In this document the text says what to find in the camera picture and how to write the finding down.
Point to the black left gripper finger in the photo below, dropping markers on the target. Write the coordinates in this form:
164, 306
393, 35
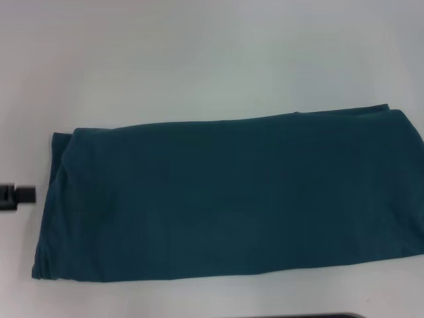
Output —
18, 195

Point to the teal t-shirt with FREE print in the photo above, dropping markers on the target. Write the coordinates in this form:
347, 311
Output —
232, 198

